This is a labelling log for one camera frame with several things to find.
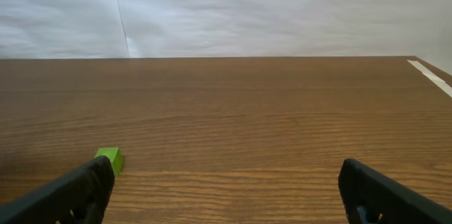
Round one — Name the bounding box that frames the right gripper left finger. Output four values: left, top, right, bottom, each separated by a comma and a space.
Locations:
0, 155, 116, 224

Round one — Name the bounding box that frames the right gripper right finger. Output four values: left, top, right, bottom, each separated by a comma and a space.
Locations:
338, 158, 452, 224

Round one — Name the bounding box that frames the green cube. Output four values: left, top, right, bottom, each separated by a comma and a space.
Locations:
94, 146, 124, 177

